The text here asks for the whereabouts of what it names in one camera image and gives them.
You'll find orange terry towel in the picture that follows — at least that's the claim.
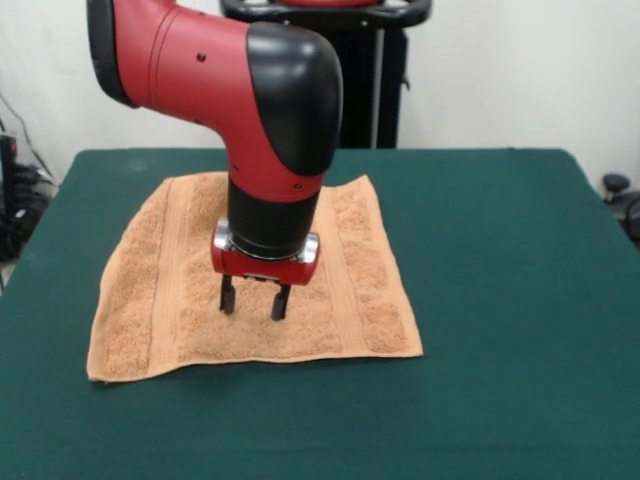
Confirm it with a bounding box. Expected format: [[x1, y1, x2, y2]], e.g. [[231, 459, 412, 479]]
[[86, 172, 425, 384]]

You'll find grey cable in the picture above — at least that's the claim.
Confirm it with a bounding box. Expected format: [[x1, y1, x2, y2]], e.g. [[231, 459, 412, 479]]
[[0, 92, 57, 184]]

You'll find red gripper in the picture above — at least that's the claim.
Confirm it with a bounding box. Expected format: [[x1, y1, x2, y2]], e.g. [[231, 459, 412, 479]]
[[209, 219, 321, 321]]

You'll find black equipment box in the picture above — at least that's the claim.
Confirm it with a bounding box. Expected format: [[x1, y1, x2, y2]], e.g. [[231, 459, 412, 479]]
[[0, 132, 21, 225]]

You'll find dark green table cloth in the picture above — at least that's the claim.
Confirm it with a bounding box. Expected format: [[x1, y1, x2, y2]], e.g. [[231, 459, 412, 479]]
[[0, 147, 640, 480]]

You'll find black chair base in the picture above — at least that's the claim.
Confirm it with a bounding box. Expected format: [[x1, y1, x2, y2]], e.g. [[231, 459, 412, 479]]
[[601, 172, 640, 250]]

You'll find black robot pedestal with handle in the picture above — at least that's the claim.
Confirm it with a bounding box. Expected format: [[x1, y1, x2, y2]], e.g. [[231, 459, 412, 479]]
[[219, 0, 432, 150]]

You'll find black cable bundle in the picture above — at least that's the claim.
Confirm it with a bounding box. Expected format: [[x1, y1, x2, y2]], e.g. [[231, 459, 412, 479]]
[[0, 164, 62, 262]]

